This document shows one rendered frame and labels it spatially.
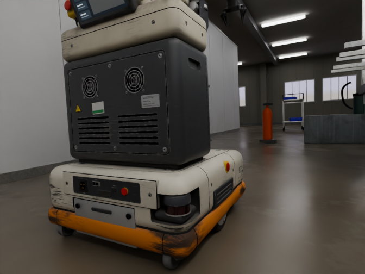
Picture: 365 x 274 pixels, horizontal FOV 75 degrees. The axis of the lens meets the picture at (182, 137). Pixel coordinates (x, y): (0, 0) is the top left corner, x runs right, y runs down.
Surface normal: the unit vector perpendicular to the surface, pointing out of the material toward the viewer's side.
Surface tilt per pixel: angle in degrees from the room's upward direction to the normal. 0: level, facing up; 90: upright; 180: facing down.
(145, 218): 90
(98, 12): 115
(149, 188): 90
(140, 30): 90
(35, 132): 90
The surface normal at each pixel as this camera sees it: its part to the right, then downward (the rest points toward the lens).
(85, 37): -0.48, 0.08
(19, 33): 0.88, 0.00
